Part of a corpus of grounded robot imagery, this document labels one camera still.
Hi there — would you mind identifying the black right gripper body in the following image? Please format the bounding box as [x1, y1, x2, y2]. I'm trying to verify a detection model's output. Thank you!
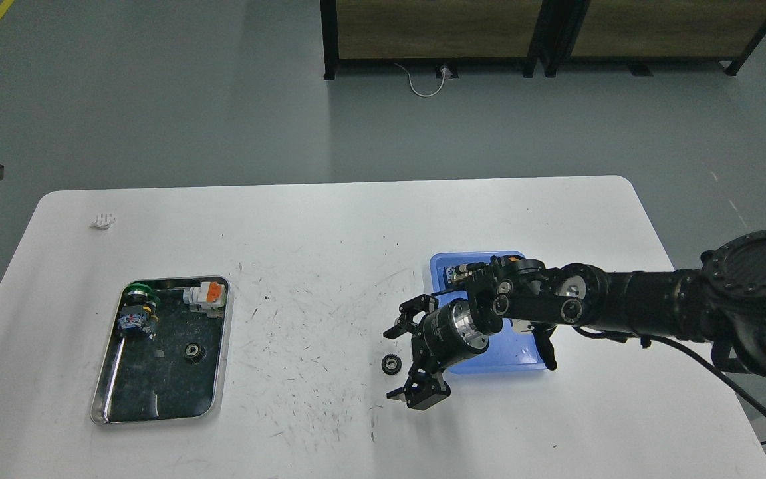
[412, 299, 489, 374]

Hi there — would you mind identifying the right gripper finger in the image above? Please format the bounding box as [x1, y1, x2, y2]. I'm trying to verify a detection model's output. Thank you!
[383, 295, 438, 340]
[386, 366, 451, 411]

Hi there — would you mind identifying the black gear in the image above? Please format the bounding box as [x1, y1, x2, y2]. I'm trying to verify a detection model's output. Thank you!
[182, 342, 206, 364]
[380, 354, 402, 375]

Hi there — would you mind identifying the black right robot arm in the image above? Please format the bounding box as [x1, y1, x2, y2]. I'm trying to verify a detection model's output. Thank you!
[383, 230, 766, 418]

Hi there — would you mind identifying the blue plastic tray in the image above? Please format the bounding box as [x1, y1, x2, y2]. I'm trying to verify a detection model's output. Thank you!
[429, 249, 547, 374]

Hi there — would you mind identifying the silver metal tray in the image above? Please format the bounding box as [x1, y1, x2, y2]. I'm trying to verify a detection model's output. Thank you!
[89, 276, 232, 425]

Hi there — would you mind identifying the left wooden cabinet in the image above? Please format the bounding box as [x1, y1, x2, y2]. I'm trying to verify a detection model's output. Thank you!
[320, 1, 557, 80]

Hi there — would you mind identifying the wooden cabinet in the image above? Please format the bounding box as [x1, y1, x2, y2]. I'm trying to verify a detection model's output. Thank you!
[541, 1, 766, 78]
[320, 1, 557, 80]

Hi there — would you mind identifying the small white plastic piece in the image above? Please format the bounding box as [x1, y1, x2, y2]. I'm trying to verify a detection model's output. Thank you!
[89, 213, 116, 230]

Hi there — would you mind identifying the right wooden cabinet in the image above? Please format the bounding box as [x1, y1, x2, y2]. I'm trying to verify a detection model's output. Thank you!
[541, 1, 766, 78]

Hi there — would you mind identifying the red push button switch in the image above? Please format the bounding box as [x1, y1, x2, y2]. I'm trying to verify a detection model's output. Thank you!
[442, 265, 459, 290]

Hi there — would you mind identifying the orange white switch part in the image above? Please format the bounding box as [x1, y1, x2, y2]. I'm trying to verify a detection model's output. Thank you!
[182, 281, 227, 318]

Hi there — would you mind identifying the white floor cable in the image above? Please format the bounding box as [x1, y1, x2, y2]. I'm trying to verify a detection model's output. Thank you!
[393, 63, 453, 98]

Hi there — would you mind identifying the green push button switch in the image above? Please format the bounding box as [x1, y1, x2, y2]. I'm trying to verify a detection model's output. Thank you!
[115, 283, 161, 339]

